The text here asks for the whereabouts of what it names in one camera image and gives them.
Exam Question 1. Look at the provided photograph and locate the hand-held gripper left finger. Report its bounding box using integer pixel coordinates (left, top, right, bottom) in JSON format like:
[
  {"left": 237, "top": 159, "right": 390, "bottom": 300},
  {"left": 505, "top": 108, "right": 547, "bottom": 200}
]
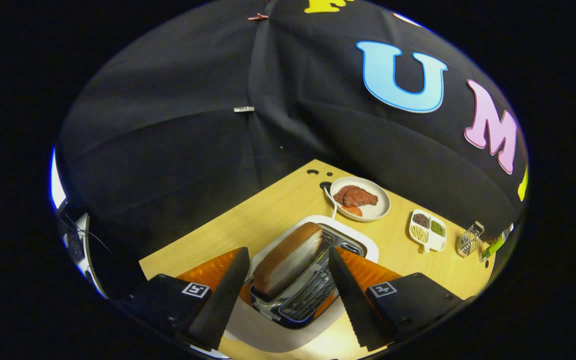
[{"left": 118, "top": 246, "right": 251, "bottom": 352}]

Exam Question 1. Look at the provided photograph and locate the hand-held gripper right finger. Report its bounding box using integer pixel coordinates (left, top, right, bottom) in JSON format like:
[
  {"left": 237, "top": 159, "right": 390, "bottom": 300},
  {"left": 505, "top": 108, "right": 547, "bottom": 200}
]
[{"left": 328, "top": 246, "right": 469, "bottom": 351}]

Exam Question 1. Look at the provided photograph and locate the toasted bread slice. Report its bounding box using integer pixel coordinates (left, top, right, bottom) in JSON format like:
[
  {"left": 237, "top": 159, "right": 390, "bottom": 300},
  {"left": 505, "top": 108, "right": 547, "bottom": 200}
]
[{"left": 252, "top": 222, "right": 324, "bottom": 301}]

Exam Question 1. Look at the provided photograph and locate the cream toaster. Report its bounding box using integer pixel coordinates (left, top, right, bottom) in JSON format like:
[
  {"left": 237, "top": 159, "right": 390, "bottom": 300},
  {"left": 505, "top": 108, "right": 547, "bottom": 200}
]
[{"left": 225, "top": 215, "right": 380, "bottom": 353}]

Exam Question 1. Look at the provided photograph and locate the beige round plate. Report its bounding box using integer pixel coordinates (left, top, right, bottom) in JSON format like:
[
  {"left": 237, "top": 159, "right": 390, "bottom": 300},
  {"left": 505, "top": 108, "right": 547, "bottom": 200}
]
[{"left": 329, "top": 176, "right": 391, "bottom": 222}]

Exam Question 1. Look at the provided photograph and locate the white divided dish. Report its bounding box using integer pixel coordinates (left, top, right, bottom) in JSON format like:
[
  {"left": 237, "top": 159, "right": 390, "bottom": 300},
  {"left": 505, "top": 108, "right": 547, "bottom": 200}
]
[{"left": 408, "top": 209, "right": 447, "bottom": 253}]

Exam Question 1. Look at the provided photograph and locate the brown meat steak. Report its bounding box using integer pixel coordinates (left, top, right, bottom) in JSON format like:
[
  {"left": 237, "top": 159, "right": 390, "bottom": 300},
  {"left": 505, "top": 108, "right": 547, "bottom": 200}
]
[{"left": 333, "top": 185, "right": 379, "bottom": 208}]

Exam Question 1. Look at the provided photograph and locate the green label bottle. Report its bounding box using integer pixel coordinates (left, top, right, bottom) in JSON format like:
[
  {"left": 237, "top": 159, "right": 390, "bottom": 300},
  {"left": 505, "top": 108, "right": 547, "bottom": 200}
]
[{"left": 479, "top": 223, "right": 515, "bottom": 262}]

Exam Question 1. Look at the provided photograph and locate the white framed dark equipment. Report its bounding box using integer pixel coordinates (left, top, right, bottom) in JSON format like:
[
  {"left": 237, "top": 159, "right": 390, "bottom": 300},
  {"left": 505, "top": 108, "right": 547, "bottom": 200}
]
[{"left": 55, "top": 200, "right": 109, "bottom": 298}]

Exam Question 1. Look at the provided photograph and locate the black backdrop cloth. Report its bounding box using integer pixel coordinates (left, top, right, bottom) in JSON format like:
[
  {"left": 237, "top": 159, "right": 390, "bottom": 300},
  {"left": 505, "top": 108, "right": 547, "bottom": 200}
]
[{"left": 55, "top": 0, "right": 529, "bottom": 301}]

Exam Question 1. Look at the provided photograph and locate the white toaster cable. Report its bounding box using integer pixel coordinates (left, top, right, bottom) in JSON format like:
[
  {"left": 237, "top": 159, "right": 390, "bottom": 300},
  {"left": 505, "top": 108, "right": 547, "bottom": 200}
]
[{"left": 322, "top": 185, "right": 339, "bottom": 221}]

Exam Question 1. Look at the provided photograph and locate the metal wire utensil holder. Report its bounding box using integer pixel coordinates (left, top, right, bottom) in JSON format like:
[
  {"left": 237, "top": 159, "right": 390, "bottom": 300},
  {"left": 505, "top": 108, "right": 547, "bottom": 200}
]
[{"left": 456, "top": 221, "right": 485, "bottom": 258}]

